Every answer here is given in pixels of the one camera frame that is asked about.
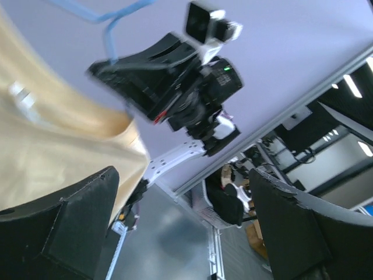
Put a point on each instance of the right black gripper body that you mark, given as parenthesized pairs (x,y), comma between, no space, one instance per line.
(160,82)

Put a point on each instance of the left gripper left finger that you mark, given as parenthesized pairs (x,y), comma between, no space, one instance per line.
(60,235)

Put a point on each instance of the light blue wire hanger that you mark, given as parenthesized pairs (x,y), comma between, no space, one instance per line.
(114,17)

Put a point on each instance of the beige t shirt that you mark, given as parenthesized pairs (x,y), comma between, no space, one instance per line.
(52,136)

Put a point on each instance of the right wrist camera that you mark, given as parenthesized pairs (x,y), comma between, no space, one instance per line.
(208,29)

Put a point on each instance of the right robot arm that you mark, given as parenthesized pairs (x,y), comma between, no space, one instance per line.
(218,81)

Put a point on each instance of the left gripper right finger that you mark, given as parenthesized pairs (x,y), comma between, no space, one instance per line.
(307,237)

